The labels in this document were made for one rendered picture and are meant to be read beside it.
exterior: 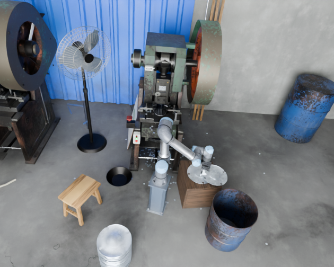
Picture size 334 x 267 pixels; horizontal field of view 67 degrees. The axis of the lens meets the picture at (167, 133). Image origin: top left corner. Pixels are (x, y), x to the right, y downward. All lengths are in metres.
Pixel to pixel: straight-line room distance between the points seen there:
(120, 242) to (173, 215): 0.76
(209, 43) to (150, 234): 1.90
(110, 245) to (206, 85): 1.61
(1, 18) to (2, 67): 0.39
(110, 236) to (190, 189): 0.90
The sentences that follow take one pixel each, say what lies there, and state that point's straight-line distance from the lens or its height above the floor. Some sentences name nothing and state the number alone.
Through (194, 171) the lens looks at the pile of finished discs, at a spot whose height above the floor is 0.36.
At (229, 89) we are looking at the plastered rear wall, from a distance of 4.29.
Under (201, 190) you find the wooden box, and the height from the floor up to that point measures 0.32.
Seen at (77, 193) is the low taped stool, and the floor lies 0.33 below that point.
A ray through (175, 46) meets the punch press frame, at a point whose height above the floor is 1.50.
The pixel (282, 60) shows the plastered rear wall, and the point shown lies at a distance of 4.30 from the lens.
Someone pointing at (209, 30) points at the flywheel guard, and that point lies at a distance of 2.44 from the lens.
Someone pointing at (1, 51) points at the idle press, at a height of 1.46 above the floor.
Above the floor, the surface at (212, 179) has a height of 0.36.
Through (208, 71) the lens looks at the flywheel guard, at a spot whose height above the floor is 1.45.
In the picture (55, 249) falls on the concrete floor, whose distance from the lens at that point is 2.78.
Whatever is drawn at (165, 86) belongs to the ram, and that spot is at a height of 1.09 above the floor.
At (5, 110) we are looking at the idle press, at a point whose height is 0.65.
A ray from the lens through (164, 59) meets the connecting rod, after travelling 2.57.
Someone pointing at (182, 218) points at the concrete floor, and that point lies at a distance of 2.87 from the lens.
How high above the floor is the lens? 2.42
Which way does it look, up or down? 40 degrees down
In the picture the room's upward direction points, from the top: 7 degrees clockwise
